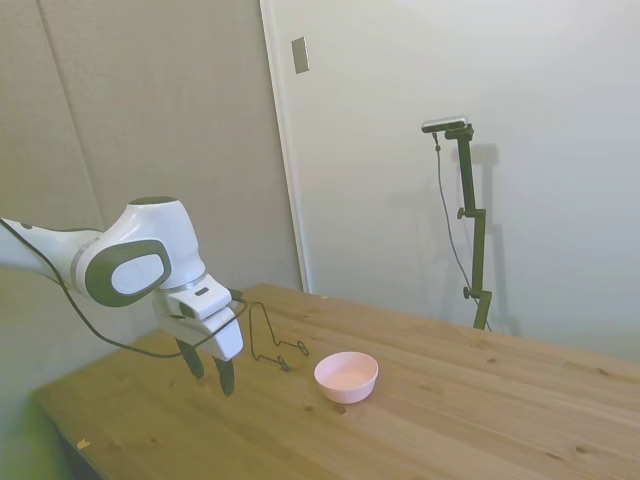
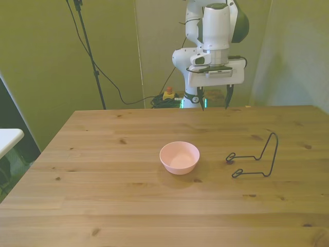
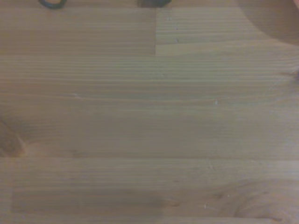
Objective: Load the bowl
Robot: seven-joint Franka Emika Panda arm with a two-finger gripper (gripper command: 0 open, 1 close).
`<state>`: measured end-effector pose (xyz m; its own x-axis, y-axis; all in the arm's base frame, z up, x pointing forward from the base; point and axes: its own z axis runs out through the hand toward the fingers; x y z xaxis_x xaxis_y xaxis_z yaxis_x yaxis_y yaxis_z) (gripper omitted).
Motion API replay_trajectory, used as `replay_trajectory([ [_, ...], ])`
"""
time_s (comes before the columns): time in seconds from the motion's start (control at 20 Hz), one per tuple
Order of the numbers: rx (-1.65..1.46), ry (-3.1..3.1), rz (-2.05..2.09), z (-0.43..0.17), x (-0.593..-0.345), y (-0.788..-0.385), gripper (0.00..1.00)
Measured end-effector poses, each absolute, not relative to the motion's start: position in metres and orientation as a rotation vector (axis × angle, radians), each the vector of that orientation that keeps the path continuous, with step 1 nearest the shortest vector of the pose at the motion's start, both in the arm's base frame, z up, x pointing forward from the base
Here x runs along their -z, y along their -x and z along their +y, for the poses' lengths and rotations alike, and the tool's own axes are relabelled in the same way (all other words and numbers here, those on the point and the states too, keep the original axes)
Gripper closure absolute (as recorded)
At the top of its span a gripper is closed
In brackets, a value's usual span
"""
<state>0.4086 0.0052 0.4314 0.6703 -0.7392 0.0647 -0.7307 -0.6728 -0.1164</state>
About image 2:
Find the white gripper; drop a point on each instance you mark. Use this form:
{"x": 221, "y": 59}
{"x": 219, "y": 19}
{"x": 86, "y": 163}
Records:
{"x": 218, "y": 81}

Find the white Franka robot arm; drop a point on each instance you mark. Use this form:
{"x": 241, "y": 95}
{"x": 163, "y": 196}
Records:
{"x": 216, "y": 25}

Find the pink plastic bowl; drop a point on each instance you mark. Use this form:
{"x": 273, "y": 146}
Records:
{"x": 179, "y": 158}

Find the wooden box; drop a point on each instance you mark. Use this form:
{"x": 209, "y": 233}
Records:
{"x": 215, "y": 95}

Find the yellow emergency stop button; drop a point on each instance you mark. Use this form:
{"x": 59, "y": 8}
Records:
{"x": 169, "y": 94}

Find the black tripod stand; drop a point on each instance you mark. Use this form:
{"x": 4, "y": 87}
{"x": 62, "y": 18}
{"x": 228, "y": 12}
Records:
{"x": 88, "y": 51}

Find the dark panel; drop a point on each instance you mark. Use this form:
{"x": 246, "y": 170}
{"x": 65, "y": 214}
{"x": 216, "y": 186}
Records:
{"x": 15, "y": 123}

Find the white side table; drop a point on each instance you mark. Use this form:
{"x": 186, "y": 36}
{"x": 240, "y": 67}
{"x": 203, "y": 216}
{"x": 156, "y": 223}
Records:
{"x": 9, "y": 139}

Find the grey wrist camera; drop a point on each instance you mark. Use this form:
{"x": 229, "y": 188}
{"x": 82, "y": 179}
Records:
{"x": 221, "y": 73}

